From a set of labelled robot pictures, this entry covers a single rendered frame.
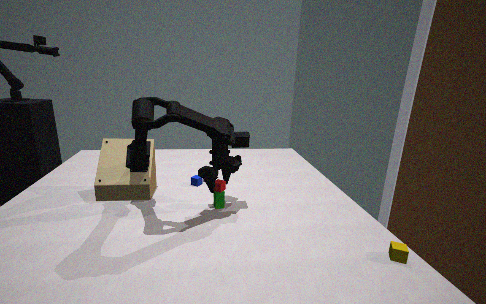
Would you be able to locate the red block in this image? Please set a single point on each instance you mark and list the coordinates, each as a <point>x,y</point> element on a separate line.
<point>220,185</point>

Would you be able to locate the blue block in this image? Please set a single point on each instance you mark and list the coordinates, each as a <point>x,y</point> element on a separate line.
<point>196,180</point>

